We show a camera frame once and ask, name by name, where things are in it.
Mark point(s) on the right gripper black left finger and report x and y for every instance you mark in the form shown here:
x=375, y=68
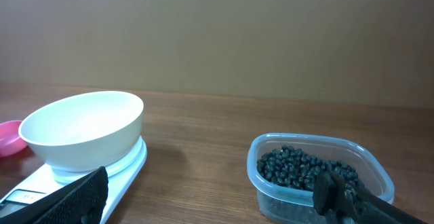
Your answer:
x=81, y=201

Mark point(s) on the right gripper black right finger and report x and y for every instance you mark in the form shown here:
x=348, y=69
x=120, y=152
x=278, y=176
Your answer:
x=340, y=201

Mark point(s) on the pink scoop with blue handle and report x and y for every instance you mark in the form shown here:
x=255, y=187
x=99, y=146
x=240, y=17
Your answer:
x=11, y=142

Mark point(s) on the white digital kitchen scale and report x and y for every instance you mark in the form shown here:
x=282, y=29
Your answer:
x=47, y=180

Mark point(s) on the white bowl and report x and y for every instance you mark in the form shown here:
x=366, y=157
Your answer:
x=85, y=131

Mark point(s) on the black beans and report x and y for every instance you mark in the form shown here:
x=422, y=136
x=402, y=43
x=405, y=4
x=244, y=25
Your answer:
x=296, y=169

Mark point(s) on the clear plastic container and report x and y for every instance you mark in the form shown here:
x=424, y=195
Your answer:
x=285, y=205

